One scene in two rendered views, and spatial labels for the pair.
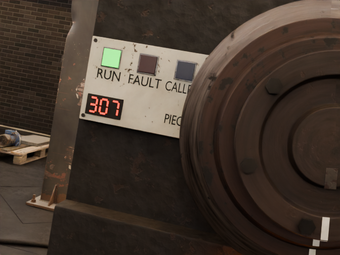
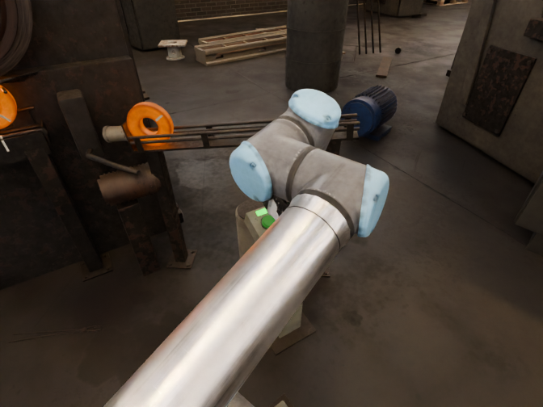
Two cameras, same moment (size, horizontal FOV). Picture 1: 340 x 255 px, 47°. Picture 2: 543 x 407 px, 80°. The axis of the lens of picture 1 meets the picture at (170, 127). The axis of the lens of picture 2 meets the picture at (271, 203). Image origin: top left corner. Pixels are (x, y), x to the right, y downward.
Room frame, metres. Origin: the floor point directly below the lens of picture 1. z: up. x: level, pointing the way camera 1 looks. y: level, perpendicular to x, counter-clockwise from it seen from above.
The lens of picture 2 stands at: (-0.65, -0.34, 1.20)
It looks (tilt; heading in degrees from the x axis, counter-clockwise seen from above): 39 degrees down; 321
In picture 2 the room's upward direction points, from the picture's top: straight up
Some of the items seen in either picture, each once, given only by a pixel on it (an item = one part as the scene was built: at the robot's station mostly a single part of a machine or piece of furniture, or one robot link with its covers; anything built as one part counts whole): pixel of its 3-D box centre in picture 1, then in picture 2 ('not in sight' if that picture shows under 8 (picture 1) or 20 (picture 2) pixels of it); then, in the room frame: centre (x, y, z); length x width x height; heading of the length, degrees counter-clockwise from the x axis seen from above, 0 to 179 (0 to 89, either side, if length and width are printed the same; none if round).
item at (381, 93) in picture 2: not in sight; (372, 110); (0.78, -2.54, 0.17); 0.57 x 0.31 x 0.34; 102
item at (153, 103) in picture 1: (144, 88); not in sight; (0.84, 0.07, 1.15); 0.26 x 0.02 x 0.18; 82
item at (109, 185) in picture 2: not in sight; (144, 221); (0.51, -0.56, 0.27); 0.22 x 0.13 x 0.53; 82
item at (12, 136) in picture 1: (14, 137); not in sight; (4.93, 1.91, 0.25); 0.40 x 0.24 x 0.22; 172
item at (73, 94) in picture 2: not in sight; (81, 125); (0.67, -0.49, 0.68); 0.11 x 0.08 x 0.24; 172
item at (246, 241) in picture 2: not in sight; (255, 262); (0.03, -0.81, 0.26); 0.12 x 0.12 x 0.52
